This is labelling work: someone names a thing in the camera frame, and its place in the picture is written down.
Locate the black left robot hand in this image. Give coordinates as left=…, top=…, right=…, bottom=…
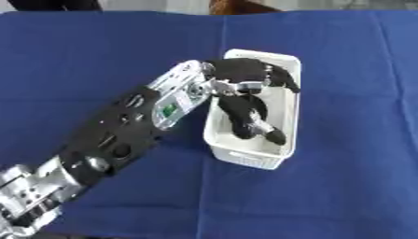
left=203, top=57, right=302, bottom=147

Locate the white plastic box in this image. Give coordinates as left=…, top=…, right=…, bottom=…
left=202, top=49, right=302, bottom=171

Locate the brown chair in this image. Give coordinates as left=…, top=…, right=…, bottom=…
left=207, top=0, right=285, bottom=16

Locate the black object beyond table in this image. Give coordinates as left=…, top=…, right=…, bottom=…
left=5, top=0, right=105, bottom=13

